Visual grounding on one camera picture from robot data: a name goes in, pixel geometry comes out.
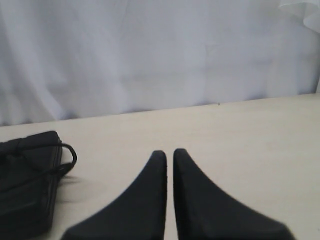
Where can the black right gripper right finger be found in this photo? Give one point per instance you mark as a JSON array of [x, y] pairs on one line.
[[203, 211]]

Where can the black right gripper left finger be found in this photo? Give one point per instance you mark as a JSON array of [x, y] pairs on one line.
[[139, 213]]

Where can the black plastic carrying case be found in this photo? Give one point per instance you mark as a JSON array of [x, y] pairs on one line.
[[27, 200]]

